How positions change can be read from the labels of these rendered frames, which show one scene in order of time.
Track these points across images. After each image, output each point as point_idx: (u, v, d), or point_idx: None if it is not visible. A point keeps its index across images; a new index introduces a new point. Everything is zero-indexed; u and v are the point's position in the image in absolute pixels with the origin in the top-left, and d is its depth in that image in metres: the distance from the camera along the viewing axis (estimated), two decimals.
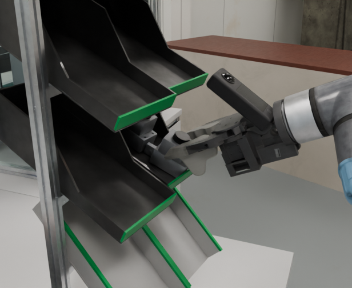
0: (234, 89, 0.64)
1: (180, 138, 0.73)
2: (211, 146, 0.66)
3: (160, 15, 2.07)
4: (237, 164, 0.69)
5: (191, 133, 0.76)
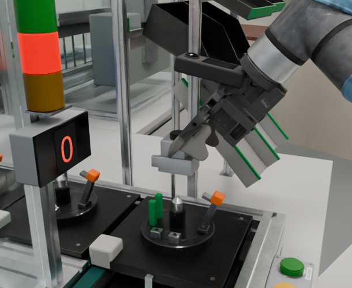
0: (198, 61, 0.66)
1: (176, 134, 0.73)
2: (199, 122, 0.66)
3: None
4: (234, 133, 0.67)
5: None
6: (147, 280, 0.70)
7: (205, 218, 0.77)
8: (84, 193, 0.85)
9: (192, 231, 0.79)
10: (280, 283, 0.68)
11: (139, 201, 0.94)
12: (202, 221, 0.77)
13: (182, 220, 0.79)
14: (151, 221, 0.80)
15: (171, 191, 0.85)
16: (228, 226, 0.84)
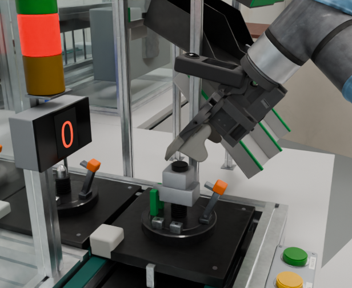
0: (198, 61, 0.66)
1: (178, 166, 0.75)
2: (200, 120, 0.66)
3: None
4: (234, 133, 0.67)
5: None
6: (148, 270, 0.69)
7: (207, 207, 0.76)
8: (84, 183, 0.84)
9: (194, 220, 0.78)
10: (284, 272, 0.67)
11: (140, 192, 0.93)
12: (204, 211, 0.76)
13: (183, 210, 0.78)
14: (152, 211, 0.79)
15: None
16: (231, 216, 0.83)
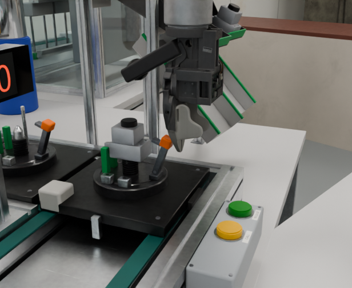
0: (137, 60, 0.70)
1: (126, 121, 0.76)
2: (168, 108, 0.68)
3: None
4: (204, 94, 0.67)
5: None
6: (93, 220, 0.70)
7: (156, 162, 0.77)
8: (40, 144, 0.85)
9: (144, 177, 0.79)
10: (225, 221, 0.68)
11: (99, 156, 0.94)
12: (153, 167, 0.77)
13: (134, 167, 0.79)
14: (104, 168, 0.80)
15: None
16: (184, 175, 0.84)
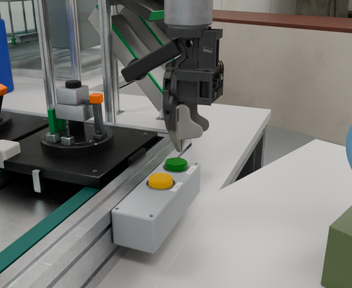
0: (137, 60, 0.70)
1: (70, 82, 0.79)
2: (168, 108, 0.68)
3: None
4: (204, 94, 0.67)
5: None
6: (34, 174, 0.74)
7: (95, 122, 0.80)
8: None
9: (88, 137, 0.82)
10: (158, 173, 0.71)
11: None
12: (95, 127, 0.81)
13: (79, 128, 0.82)
14: (51, 129, 0.83)
15: None
16: (130, 138, 0.87)
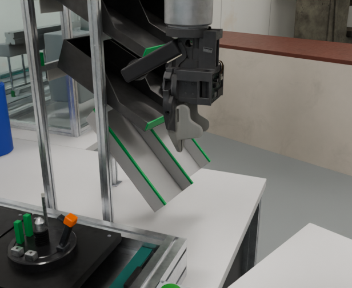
0: (137, 60, 0.70)
1: None
2: (168, 108, 0.68)
3: None
4: (204, 94, 0.67)
5: None
6: None
7: None
8: (62, 237, 0.85)
9: None
10: None
11: None
12: None
13: None
14: None
15: None
16: None
